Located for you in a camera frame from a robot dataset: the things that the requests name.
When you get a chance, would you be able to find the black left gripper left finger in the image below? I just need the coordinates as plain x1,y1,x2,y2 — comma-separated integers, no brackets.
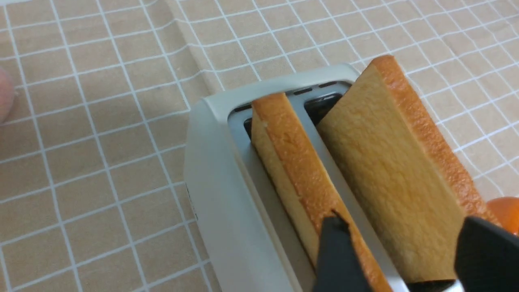
313,215,372,292

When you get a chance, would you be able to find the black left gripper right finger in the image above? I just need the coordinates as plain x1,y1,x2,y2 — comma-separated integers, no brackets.
454,216,519,292

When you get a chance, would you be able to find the toast slice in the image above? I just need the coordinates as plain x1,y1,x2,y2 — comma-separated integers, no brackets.
251,93,392,292
317,55,499,283

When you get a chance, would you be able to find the orange persimmon with green leaf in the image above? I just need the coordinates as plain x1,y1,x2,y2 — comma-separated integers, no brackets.
487,197,519,236

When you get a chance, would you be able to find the white two-slot toaster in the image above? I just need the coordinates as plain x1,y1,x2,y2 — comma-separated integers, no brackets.
183,63,467,292

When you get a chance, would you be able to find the checkered beige tablecloth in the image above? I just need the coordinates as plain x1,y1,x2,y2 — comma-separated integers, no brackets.
0,0,519,292

